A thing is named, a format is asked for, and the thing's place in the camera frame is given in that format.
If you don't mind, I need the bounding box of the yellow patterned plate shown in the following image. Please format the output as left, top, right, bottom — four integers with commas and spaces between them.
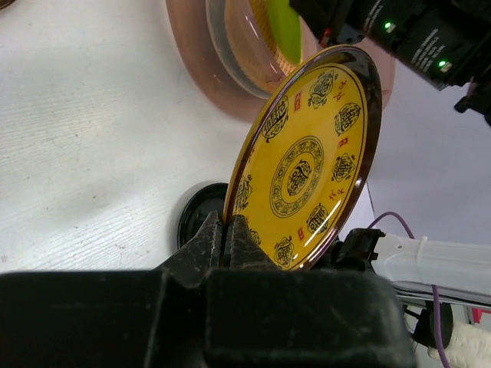
223, 45, 382, 271

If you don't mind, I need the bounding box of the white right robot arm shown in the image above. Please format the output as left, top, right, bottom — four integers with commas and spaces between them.
289, 1, 490, 367

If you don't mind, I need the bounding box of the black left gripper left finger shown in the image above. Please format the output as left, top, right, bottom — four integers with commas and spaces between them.
168, 211, 223, 288

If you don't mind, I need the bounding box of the translucent pink plastic bin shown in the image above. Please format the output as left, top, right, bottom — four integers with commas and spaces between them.
164, 0, 397, 122

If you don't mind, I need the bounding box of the lime green plate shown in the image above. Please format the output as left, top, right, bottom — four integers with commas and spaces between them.
265, 0, 302, 64

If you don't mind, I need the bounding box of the woven bamboo tray plate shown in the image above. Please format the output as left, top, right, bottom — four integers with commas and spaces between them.
225, 1, 297, 94

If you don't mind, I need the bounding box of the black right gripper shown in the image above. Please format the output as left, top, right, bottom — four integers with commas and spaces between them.
289, 0, 490, 120

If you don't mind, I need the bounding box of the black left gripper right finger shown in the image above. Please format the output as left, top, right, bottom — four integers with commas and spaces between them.
224, 215, 269, 269

